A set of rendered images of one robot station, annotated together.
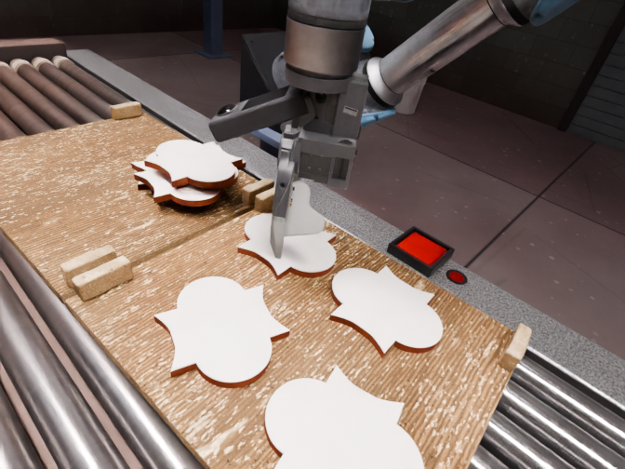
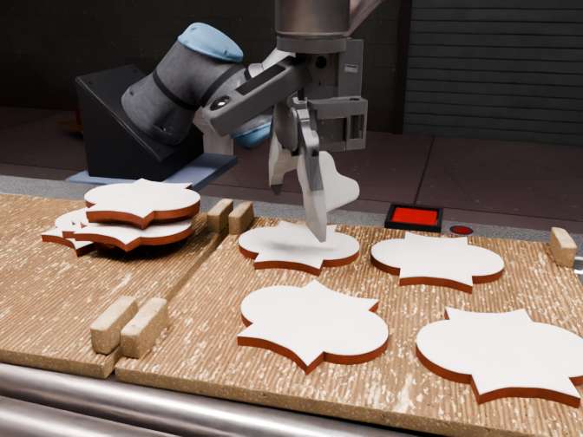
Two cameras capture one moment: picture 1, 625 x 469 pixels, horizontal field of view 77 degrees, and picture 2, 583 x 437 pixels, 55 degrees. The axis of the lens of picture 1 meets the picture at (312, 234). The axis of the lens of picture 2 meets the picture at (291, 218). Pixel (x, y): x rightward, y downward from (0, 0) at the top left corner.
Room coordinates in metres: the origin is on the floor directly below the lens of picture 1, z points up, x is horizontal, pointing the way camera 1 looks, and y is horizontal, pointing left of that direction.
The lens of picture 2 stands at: (-0.14, 0.25, 1.22)
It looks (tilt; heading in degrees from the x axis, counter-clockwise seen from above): 22 degrees down; 340
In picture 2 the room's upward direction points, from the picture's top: straight up
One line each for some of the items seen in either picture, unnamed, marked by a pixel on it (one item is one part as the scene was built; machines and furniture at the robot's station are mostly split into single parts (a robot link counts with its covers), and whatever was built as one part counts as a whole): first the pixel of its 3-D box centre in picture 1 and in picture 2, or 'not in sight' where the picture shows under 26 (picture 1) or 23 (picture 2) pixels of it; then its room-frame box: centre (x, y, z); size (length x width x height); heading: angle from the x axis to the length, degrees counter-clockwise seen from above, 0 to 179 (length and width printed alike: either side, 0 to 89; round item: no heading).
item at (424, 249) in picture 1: (420, 250); (414, 220); (0.49, -0.17, 0.92); 0.06 x 0.06 x 0.01; 53
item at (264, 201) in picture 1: (271, 198); (241, 217); (0.52, 0.07, 0.95); 0.06 x 0.02 x 0.03; 146
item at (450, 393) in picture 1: (308, 325); (381, 299); (0.30, -0.01, 0.93); 0.41 x 0.35 x 0.02; 56
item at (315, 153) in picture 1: (318, 126); (317, 94); (0.42, 0.01, 1.12); 0.09 x 0.08 x 0.12; 89
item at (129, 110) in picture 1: (126, 111); not in sight; (0.75, 0.42, 0.95); 0.06 x 0.02 x 0.03; 146
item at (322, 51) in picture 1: (323, 46); (311, 15); (0.42, 0.02, 1.20); 0.08 x 0.08 x 0.05
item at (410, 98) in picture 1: (407, 91); (216, 135); (4.10, -0.70, 0.18); 0.30 x 0.30 x 0.37
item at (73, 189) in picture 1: (115, 178); (29, 257); (0.53, 0.33, 0.93); 0.41 x 0.35 x 0.02; 56
